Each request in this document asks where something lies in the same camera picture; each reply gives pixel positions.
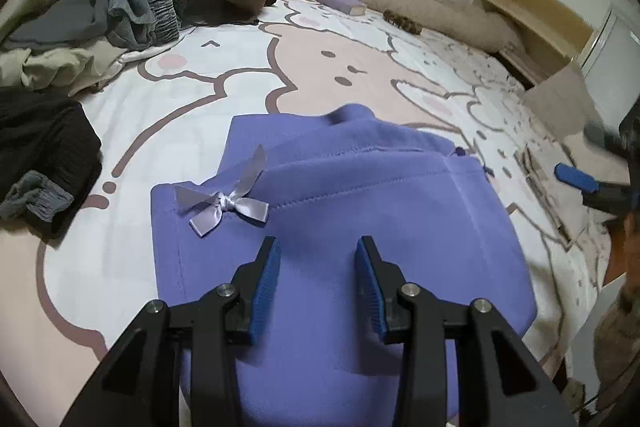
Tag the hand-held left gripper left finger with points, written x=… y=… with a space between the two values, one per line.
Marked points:
x=264 y=292

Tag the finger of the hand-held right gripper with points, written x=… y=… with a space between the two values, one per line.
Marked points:
x=575 y=177

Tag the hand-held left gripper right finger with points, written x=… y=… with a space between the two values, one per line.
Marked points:
x=370 y=294

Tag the purple garment with satin bow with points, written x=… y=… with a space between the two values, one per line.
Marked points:
x=350 y=217

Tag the white cabinet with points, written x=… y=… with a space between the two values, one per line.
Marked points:
x=612 y=47

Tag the wooden bedside shelf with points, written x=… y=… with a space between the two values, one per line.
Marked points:
x=545 y=27

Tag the cartoon printed bed sheet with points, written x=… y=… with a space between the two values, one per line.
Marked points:
x=210 y=102

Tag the brown scrunchie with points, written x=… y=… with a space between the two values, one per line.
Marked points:
x=402 y=21

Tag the grey knit cuff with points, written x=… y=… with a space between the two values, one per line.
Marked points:
x=35 y=197

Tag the black ribbed garment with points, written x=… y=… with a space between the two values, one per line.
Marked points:
x=45 y=137

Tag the purple book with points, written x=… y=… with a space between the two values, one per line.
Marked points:
x=337 y=0

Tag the beige garment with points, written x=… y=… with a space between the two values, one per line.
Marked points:
x=55 y=69

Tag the grey cloth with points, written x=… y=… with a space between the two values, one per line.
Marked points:
x=60 y=23

